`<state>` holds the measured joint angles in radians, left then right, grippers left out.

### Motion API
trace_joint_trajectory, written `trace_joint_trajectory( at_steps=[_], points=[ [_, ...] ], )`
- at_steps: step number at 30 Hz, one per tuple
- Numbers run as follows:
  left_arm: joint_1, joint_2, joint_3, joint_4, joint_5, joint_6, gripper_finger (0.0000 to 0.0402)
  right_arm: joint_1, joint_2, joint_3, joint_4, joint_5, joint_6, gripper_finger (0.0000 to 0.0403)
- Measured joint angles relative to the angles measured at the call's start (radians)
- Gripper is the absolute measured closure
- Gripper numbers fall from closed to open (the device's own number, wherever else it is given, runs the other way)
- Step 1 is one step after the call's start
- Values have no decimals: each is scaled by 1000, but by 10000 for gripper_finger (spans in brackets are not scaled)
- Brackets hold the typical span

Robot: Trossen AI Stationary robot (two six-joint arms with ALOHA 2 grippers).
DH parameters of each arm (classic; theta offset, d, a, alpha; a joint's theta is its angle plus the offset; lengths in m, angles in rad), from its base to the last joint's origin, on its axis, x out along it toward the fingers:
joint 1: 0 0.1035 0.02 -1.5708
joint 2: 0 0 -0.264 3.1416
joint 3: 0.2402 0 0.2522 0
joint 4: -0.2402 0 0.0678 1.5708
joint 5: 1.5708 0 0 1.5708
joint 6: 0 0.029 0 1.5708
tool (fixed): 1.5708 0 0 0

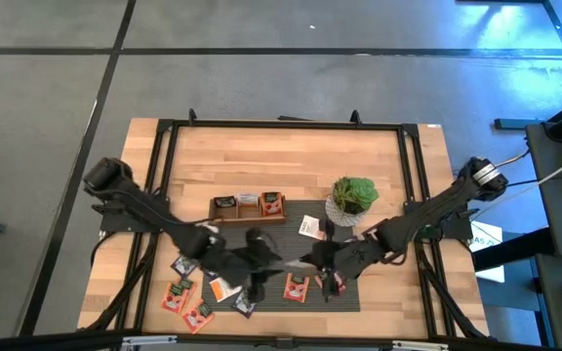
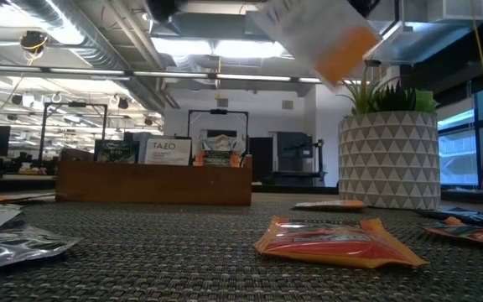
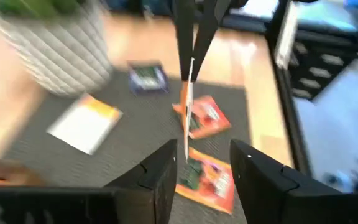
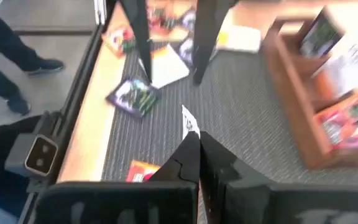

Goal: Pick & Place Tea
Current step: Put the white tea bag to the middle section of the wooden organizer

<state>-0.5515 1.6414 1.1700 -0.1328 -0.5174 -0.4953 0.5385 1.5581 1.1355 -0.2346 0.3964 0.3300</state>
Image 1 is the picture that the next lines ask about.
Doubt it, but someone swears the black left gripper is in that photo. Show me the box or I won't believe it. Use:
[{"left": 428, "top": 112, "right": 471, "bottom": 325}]
[{"left": 197, "top": 227, "right": 286, "bottom": 303}]

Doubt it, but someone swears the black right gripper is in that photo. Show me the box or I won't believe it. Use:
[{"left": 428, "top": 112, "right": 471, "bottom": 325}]
[{"left": 299, "top": 217, "right": 384, "bottom": 303}]

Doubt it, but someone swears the wooden tea organizer tray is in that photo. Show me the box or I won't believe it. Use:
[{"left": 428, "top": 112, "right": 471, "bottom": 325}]
[{"left": 207, "top": 191, "right": 288, "bottom": 227}]

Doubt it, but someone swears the grey woven placemat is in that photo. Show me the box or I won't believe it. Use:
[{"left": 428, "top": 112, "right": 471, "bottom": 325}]
[{"left": 201, "top": 199, "right": 362, "bottom": 314}]

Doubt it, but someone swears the potted green succulent plant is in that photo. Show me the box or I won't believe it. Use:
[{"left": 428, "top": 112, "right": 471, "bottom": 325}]
[{"left": 324, "top": 175, "right": 381, "bottom": 228}]

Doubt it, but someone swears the white printed sign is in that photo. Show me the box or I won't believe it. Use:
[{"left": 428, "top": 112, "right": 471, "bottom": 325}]
[{"left": 469, "top": 220, "right": 506, "bottom": 285}]

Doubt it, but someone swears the black desk leg beam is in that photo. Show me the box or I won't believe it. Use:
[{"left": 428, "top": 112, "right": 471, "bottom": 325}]
[{"left": 472, "top": 227, "right": 555, "bottom": 273}]

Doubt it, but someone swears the dark grey desk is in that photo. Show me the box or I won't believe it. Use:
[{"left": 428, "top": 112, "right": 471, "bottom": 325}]
[{"left": 524, "top": 121, "right": 562, "bottom": 351}]

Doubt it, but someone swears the silver metal bracket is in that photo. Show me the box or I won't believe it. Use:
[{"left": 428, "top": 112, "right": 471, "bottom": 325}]
[
  {"left": 121, "top": 334, "right": 179, "bottom": 348},
  {"left": 391, "top": 339, "right": 451, "bottom": 351}
]

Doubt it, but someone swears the black power cable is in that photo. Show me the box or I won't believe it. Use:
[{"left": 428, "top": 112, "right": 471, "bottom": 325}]
[{"left": 504, "top": 178, "right": 542, "bottom": 190}]

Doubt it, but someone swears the yellow power cable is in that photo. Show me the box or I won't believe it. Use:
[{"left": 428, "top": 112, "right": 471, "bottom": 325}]
[{"left": 496, "top": 149, "right": 531, "bottom": 170}]

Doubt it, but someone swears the black horizontal frame beam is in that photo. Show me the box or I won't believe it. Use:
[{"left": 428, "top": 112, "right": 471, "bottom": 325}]
[{"left": 0, "top": 330, "right": 562, "bottom": 351}]

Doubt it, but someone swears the white strap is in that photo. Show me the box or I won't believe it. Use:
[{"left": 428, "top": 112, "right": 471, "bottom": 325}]
[{"left": 470, "top": 148, "right": 562, "bottom": 218}]

